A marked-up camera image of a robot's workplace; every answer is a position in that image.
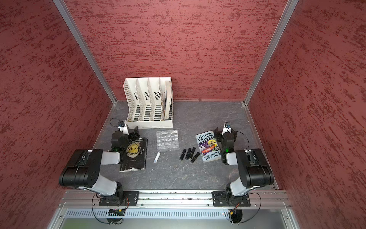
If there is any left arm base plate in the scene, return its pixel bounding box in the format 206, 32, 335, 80
99, 191, 140, 207

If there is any white perforated file organizer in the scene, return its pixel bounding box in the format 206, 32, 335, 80
124, 77, 173, 129

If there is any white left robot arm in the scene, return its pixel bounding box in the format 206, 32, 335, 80
59, 126, 140, 204

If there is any clear acrylic lipstick organizer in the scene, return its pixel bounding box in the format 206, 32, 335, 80
156, 130, 179, 151

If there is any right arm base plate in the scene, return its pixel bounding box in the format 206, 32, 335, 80
212, 191, 251, 207

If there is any black Maugham paperback book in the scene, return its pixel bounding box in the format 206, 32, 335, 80
120, 137, 148, 172

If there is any aluminium mounting rail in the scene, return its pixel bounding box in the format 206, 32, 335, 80
57, 189, 293, 210

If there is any right aluminium corner post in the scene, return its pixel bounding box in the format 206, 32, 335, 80
244, 0, 299, 106

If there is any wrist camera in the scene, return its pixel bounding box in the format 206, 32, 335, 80
224, 122, 231, 129
118, 121, 125, 128

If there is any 143-Storey Treehouse book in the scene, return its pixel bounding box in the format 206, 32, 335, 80
195, 131, 221, 163

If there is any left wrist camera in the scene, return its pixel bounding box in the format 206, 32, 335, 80
118, 121, 125, 128

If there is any aluminium corner post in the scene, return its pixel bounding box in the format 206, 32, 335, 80
244, 0, 299, 106
53, 0, 117, 106

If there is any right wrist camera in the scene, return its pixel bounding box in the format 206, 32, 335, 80
224, 122, 231, 129

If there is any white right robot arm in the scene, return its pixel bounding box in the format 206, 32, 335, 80
214, 128, 275, 205

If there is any left aluminium corner post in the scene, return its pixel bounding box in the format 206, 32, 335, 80
53, 0, 117, 106

